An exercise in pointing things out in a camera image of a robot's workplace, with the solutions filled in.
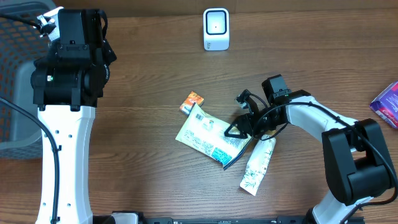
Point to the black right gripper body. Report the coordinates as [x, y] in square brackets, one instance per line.
[268, 120]

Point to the white floral tube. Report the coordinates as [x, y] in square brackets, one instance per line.
[258, 163]

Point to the gold wet wipes pack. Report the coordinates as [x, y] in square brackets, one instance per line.
[205, 133]

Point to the small orange box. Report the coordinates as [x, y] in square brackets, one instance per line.
[192, 99]

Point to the red purple snack packet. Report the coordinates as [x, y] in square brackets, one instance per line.
[385, 105]

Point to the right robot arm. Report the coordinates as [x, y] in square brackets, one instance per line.
[358, 165]

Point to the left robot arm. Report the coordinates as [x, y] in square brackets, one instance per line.
[67, 84]

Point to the white barcode scanner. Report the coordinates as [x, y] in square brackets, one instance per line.
[216, 29]

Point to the grey plastic mesh basket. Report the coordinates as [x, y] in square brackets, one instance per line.
[20, 47]

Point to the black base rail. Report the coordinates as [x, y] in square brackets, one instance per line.
[139, 218]

